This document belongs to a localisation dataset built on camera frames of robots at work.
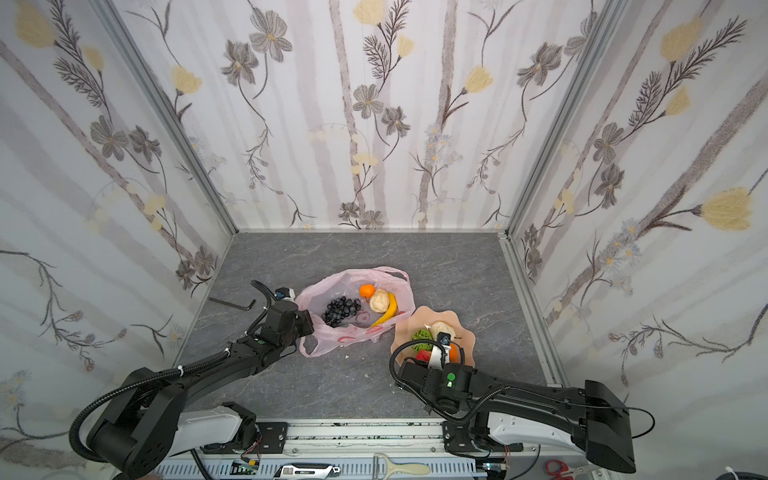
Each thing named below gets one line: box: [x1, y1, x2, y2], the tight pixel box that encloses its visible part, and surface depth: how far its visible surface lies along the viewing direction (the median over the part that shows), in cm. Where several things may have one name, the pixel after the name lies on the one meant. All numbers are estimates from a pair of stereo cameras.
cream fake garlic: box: [369, 288, 389, 313], surface depth 97 cm
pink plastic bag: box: [296, 266, 416, 357], surface depth 90 cm
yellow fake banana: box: [370, 293, 399, 327], surface depth 97 cm
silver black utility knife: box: [273, 463, 341, 480], surface depth 70 cm
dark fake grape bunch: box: [321, 296, 361, 328], surface depth 95 cm
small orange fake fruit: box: [359, 284, 375, 298], surface depth 100 cm
